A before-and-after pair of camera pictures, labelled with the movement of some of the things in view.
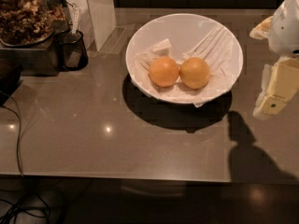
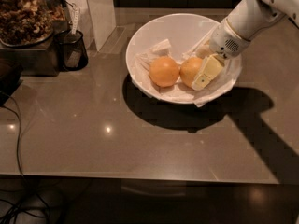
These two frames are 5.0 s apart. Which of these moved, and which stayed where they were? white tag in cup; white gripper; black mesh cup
Moved: white gripper
Stayed: white tag in cup; black mesh cup
